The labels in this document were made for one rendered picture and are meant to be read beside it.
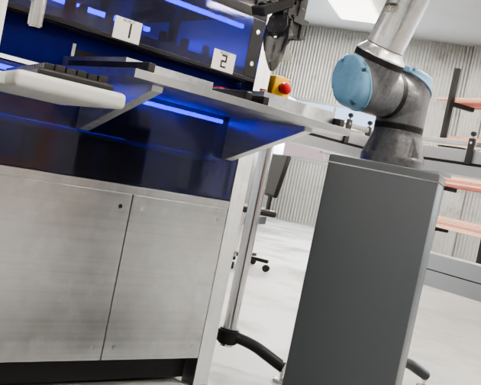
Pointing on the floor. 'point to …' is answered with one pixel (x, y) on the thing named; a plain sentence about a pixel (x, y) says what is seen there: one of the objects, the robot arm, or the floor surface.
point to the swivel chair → (276, 176)
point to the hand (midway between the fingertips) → (270, 65)
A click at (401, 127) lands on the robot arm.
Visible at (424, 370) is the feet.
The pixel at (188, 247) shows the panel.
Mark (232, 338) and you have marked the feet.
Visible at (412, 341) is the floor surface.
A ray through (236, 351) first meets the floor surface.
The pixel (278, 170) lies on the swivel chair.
